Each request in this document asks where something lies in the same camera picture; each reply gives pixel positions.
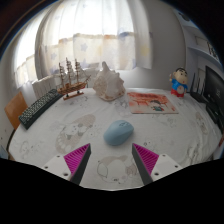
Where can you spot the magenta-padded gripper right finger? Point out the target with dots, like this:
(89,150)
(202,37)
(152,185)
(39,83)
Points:
(147,159)

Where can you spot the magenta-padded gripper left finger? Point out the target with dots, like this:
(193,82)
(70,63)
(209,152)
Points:
(76,159)

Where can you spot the light blue computer mouse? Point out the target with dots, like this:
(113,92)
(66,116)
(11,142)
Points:
(118,132)

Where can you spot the white cartoon-print tablecloth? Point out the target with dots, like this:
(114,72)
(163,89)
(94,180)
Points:
(166,133)

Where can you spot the black computer keyboard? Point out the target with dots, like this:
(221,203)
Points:
(38,108)

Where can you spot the wooden model sailing ship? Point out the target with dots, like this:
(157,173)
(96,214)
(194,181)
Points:
(70,87)

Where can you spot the brown wooden chair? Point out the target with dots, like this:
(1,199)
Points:
(15,110)

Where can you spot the white radiator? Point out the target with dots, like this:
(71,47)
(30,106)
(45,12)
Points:
(45,85)

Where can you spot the black router with antennas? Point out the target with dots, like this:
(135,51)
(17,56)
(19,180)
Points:
(198,96)

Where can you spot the large white conch shell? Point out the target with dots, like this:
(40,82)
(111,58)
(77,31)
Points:
(108,85)

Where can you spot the cartoon boy figurine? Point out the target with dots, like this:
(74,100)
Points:
(179,83)

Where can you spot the black computer monitor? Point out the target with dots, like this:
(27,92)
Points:
(214,86)

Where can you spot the white star-print curtain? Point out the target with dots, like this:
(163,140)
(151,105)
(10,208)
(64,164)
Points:
(100,36)

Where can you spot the white wall shelf unit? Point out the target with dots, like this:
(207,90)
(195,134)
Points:
(203,46)

